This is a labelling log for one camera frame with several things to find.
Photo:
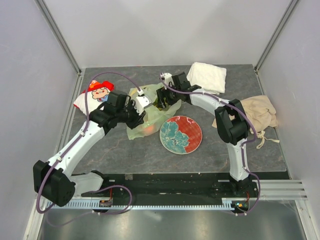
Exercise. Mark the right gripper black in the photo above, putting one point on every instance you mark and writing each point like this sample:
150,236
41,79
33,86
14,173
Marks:
161,93

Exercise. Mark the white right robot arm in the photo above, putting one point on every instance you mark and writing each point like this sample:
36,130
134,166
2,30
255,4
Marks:
232,124

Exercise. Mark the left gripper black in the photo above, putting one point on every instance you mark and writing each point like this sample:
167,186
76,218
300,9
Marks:
138,119

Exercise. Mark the light blue cable duct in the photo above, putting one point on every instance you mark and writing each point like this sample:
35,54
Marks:
96,204

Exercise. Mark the red white cartoon pouch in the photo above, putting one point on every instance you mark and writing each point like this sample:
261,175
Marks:
97,93

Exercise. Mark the red teal floral plate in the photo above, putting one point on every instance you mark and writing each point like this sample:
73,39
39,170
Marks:
180,135

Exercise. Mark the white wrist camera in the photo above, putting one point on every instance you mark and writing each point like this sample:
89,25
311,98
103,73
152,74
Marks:
142,102
166,79

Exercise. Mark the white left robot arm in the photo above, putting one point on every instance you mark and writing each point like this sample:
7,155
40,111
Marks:
54,179

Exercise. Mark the orange fake fruit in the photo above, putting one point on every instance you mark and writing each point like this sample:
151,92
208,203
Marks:
149,130

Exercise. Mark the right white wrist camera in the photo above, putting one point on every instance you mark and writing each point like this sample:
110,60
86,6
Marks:
166,79

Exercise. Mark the pale green plastic bag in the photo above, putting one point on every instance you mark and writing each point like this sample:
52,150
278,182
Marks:
153,116

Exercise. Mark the white folded towel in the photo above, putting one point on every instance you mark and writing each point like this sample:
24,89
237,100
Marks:
210,77

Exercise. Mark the beige crumpled cloth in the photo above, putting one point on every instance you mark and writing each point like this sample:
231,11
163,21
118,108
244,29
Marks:
262,115

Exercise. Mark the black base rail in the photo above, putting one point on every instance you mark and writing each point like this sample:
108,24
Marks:
174,189

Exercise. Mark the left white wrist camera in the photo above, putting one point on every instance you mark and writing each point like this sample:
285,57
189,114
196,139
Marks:
142,102

